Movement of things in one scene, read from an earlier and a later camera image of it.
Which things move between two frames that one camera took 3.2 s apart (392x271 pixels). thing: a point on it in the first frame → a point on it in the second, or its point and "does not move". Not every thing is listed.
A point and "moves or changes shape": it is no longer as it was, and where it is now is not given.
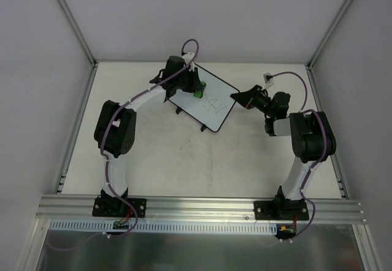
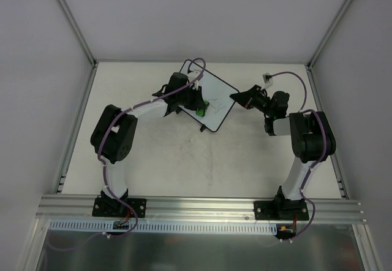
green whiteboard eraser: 199,93 moves or changes shape
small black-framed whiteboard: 211,110 does not move
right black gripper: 251,98 does not move
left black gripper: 193,83 → 193,100
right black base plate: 285,209 does not move
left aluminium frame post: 72,20 does not move
